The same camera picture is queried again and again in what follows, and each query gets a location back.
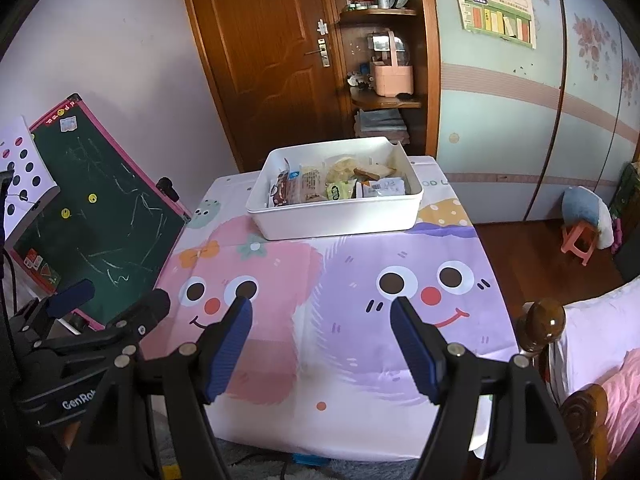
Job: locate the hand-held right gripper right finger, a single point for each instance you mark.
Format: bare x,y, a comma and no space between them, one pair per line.
415,350

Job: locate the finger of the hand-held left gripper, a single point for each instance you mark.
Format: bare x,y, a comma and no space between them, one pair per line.
152,305
75,295

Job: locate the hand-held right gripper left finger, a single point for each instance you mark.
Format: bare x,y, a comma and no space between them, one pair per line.
230,350

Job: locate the white plastic bin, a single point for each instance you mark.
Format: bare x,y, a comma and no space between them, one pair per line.
340,220

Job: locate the brown and white snack packet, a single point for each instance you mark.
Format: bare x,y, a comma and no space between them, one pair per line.
280,194

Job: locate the green snack packet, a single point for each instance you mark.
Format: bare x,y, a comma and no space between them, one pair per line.
339,190

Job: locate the beige wafer pack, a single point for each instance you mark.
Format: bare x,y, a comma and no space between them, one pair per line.
372,171

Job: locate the clear printed bread packet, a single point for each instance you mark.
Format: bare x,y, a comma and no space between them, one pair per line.
311,182

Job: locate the blue and white snack packet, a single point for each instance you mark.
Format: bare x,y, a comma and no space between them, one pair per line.
293,174

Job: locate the large yellow noodle snack bag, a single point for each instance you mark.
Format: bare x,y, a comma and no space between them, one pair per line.
340,166

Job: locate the cartoon printed tablecloth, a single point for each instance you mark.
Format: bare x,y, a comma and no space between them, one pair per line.
350,270

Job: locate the black clamp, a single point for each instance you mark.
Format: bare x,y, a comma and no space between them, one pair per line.
167,187

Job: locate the blue plastic item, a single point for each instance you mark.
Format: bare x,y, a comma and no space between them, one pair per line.
310,459

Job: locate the white dotted board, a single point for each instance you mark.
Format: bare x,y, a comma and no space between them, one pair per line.
20,160

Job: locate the white bed sheet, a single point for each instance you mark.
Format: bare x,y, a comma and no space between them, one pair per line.
595,325

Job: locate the pink plastic stool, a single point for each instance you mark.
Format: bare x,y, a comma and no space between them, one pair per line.
575,240

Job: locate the pink blanket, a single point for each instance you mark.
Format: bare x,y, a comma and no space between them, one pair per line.
625,395

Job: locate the blue plush cushion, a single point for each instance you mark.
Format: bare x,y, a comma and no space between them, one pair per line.
580,205

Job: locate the stack of folded cloths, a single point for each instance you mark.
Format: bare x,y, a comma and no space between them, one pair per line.
380,122

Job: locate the floral pastel wardrobe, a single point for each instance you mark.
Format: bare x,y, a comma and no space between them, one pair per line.
500,135

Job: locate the dark wooden furniture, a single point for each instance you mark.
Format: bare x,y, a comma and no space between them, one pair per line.
627,255

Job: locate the wooden corner shelf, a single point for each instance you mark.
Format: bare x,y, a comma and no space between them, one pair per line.
385,102

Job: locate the brown wooden door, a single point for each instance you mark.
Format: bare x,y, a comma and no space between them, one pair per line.
260,60

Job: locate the pink basket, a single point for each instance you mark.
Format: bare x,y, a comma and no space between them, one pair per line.
392,80

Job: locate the green chalkboard with pink frame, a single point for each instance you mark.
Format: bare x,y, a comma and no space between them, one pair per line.
100,200

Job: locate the wooden bed post knob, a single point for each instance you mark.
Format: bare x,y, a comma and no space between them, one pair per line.
545,322

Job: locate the carved wooden bed frame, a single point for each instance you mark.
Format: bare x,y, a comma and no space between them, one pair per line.
585,410

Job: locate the wall poster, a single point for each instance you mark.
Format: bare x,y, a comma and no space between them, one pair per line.
495,10

